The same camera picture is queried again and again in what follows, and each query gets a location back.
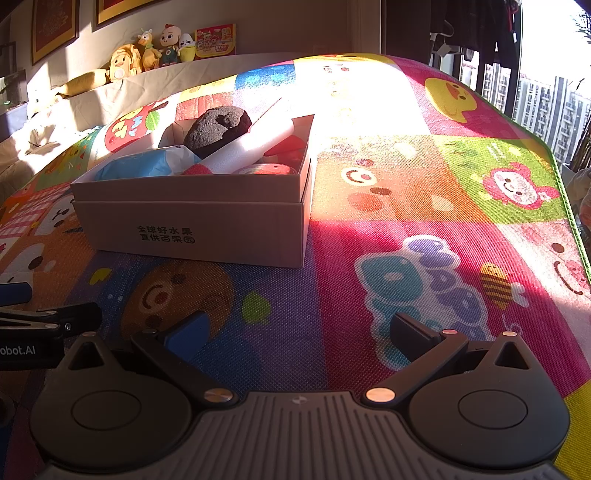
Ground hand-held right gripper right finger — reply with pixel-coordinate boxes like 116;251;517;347
365;314;539;406

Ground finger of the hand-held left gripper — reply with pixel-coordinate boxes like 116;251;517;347
0;282;33;306
0;302;103;341

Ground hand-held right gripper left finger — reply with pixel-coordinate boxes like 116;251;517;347
58;311;237;407

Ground cardboard box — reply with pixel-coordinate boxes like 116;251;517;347
70;113;315;269

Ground blue white tissue pack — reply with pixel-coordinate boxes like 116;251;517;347
95;145;202;181

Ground white roll with red ends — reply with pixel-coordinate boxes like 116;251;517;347
182;110;296;176

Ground black plush toy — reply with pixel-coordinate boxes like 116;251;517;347
183;105;252;160

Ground colourful cartoon play mat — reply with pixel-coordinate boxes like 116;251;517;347
0;53;591;480

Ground round pink picture toy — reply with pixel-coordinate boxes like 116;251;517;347
231;162;297;176

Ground printed cloth on rack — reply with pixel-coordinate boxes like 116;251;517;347
566;166;591;232

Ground long yellow plush toy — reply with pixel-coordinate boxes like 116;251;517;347
54;69;112;99

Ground gold framed red picture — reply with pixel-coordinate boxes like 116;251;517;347
31;0;80;65
92;0;176;31

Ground yellow duck plush toy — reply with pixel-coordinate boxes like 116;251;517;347
137;28;162;70

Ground banana plush toy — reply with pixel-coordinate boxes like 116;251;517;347
178;33;197;63

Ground baby doll plush toy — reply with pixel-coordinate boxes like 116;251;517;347
159;24;182;65

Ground red picture book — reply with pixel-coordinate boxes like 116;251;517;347
194;24;237;60

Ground hanging dark clothes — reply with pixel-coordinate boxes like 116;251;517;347
429;0;520;56

